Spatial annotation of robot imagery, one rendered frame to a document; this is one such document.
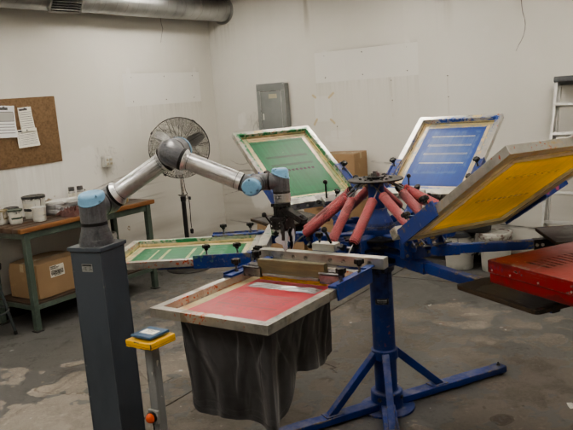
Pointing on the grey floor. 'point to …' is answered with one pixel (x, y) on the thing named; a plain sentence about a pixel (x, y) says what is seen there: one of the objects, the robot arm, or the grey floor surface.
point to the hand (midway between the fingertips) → (289, 247)
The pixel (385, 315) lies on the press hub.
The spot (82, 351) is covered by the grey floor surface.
